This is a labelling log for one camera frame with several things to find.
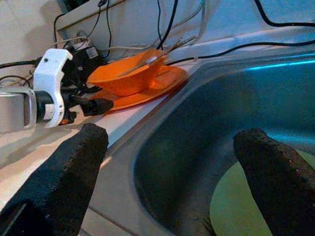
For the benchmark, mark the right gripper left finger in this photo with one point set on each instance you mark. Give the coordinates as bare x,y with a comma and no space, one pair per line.
49,191

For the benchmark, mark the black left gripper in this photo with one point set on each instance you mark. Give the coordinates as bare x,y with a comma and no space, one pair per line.
73,98

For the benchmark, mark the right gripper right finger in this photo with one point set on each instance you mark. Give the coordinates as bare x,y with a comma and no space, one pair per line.
283,191

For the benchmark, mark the orange plastic bowl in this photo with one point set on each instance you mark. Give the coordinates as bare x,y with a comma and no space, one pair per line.
128,78

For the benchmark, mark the orange plastic plate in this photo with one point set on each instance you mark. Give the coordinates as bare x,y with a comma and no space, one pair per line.
157,88

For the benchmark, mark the green plate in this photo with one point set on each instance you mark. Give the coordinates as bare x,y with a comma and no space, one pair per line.
233,201

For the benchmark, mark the black charger pile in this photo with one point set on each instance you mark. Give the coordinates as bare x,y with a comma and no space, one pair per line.
89,52

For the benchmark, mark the stainless steel sink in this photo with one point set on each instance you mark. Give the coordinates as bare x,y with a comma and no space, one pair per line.
197,110

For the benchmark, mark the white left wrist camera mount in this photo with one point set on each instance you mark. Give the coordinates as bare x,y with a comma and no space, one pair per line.
49,73

